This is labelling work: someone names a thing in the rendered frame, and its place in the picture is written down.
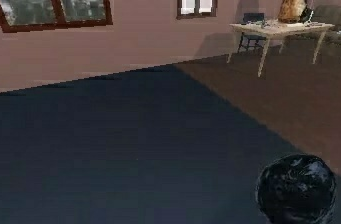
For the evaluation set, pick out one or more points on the small brown framed window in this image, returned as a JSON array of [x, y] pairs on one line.
[[196, 8]]

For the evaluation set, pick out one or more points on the dark chair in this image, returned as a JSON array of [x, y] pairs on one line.
[[253, 20]]

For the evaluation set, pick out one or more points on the pale wooden table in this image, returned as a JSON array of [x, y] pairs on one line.
[[278, 30]]

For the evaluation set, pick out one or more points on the shiny black round object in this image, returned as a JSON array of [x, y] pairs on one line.
[[296, 190]]

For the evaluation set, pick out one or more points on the large brown framed window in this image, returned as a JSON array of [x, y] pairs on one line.
[[54, 11]]

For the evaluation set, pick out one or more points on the orange brown lumpy object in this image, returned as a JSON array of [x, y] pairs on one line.
[[290, 11]]

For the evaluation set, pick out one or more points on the small black object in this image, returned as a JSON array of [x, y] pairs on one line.
[[307, 15]]

